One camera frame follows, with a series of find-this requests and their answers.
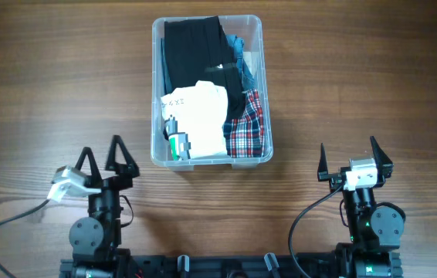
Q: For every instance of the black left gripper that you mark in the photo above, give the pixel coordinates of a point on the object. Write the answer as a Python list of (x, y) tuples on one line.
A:
[(120, 181)]

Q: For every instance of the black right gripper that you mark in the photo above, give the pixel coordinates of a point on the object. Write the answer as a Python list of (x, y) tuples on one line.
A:
[(384, 164)]

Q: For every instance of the white pixel print t-shirt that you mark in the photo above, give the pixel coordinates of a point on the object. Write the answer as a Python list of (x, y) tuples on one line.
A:
[(193, 121)]

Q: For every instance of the red navy plaid shirt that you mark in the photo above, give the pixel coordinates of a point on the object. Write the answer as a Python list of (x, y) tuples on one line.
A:
[(244, 136)]

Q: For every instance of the black garment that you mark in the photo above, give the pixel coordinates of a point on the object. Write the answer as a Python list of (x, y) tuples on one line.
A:
[(198, 50)]

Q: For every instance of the blue denim jeans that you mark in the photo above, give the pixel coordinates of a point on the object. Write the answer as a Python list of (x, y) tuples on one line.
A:
[(237, 43)]

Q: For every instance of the cream white cloth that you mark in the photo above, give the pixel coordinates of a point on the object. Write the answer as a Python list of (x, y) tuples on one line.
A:
[(252, 61)]

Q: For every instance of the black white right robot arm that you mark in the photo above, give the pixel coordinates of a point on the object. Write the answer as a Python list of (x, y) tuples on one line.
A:
[(375, 228)]

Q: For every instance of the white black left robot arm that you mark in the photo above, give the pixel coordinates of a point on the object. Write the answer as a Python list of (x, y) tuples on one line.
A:
[(96, 238)]

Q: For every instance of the clear plastic storage bin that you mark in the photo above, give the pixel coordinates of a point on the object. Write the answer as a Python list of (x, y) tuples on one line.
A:
[(248, 27)]

